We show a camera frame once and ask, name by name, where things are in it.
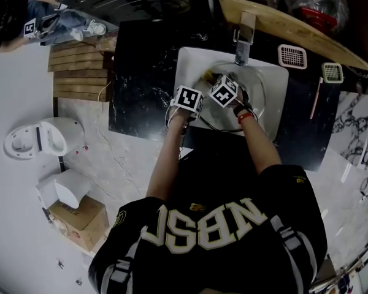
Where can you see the large open cardboard box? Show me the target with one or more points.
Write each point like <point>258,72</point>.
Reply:
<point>279,20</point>

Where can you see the person's right forearm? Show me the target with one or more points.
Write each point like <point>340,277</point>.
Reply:
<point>260,142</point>

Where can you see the wooden pallet steps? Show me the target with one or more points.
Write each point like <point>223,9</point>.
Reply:
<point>79,69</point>

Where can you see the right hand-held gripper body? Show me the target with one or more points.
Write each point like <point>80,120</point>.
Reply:
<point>224,92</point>

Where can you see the yellow sponge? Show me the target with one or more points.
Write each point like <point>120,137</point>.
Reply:
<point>209,75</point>

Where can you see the pink slotted soap dish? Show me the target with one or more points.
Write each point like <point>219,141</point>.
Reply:
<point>292,56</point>

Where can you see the black wristwatch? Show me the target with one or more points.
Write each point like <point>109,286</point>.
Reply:
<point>242,108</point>

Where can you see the cream slotted soap dish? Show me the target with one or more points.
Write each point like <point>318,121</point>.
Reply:
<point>332,72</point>

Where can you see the small red capped fitting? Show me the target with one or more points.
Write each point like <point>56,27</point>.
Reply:
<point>82,149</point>

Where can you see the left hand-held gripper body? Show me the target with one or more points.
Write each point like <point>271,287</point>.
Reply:
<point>187,100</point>

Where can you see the white ceramic sink basin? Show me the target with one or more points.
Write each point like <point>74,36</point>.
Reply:
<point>273,81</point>

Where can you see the person's left forearm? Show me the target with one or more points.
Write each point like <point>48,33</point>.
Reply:
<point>167,158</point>

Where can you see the red wristband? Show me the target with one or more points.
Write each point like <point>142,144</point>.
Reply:
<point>245,118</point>

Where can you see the clear plastic bag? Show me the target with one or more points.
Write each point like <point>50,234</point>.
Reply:
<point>319,2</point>

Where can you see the black lettered jersey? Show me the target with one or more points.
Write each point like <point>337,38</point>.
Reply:
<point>208,240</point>

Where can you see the chrome sink faucet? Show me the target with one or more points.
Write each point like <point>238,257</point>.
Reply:
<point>243,41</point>

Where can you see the white toilet bowl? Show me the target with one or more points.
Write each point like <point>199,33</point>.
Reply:
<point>49,136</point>

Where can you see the white veined marble cabinet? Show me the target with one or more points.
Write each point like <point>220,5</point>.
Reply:
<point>352,124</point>

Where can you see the small closed cardboard box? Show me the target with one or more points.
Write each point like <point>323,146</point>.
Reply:
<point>79,222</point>

